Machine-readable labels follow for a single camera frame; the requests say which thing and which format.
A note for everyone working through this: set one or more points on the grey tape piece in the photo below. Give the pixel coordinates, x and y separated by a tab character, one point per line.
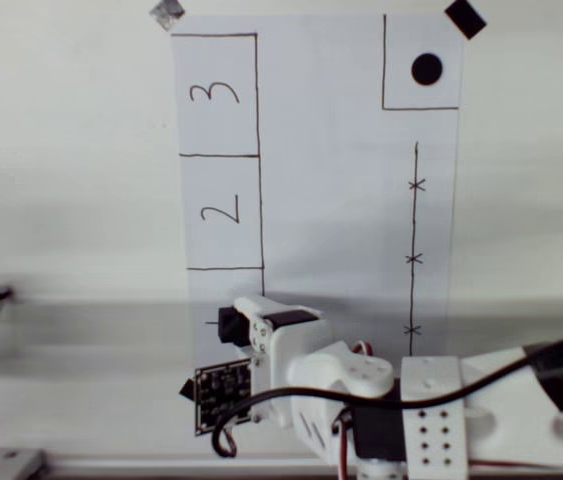
167	14

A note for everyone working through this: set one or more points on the white paper sheet with markings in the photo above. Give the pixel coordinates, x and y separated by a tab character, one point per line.
321	200

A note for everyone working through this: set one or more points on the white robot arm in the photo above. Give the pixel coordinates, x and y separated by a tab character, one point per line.
433	422

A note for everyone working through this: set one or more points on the black tape wrap on arm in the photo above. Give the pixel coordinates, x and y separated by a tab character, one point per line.
561	375

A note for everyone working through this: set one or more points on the silver table edge rail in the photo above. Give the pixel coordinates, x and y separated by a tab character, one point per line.
111	467

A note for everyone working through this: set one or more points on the black round sticker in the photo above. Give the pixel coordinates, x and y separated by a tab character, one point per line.
426	69

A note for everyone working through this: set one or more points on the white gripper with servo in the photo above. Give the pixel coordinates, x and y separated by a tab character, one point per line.
295	336

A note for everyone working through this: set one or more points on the black cube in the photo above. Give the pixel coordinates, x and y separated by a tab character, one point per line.
231	326

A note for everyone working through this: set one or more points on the grey metal bracket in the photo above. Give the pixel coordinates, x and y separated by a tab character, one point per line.
6	465

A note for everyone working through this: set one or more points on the black tape piece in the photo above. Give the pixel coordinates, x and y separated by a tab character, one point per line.
466	17
187	390

